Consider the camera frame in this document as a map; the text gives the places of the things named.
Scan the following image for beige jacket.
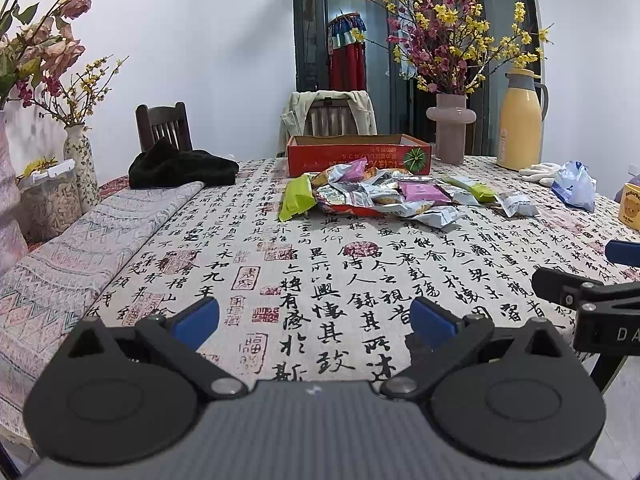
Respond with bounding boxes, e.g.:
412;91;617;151
278;90;378;153

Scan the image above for dried pink rose bouquet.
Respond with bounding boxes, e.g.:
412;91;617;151
1;0;126;128

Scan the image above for red cardboard snack box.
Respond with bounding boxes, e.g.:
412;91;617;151
286;134;432;177

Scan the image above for pink snack packet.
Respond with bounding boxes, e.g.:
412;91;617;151
340;158;368;182

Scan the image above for pink ceramic vase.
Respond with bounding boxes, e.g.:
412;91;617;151
426;93;476;165

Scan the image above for red and yellow flower branches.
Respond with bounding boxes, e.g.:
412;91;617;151
366;0;550;96

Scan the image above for red hanging garment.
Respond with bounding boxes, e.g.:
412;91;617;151
328;12;367;91

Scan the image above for red silver snack bag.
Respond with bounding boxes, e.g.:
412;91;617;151
314;182;402;217

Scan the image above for blue white plastic bag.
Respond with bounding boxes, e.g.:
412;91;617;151
551;160;597;214

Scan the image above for white work gloves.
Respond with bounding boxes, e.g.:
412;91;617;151
518;162;562;188

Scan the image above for chair with beige jacket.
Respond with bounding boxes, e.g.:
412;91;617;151
304;98;357;136

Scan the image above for silver snack packet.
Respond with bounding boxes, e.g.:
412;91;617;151
496;192;539;219

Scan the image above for green snack packet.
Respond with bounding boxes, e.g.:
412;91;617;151
278;174;317;222
442;176;497;204

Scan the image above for speckled white vase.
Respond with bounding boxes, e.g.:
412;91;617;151
63;125;100;214

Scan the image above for yellow bear print box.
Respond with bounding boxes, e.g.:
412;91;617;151
618;183;640;231

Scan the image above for black cloth bundle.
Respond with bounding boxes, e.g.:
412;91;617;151
128;139;240;190

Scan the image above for yellow thermos jug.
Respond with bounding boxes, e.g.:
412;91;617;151
497;68;549;170

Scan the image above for patterned woven table runner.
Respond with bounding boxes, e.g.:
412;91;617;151
0;182;203;443

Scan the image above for dark wooden chair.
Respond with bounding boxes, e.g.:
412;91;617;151
136;102;193;152

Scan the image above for calligraphy print tablecloth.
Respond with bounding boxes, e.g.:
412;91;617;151
91;157;639;382

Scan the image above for purple snack packet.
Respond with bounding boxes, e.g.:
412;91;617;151
399;181;451;205

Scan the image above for clear plastic storage container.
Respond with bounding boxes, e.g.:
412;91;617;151
17;157;81;244

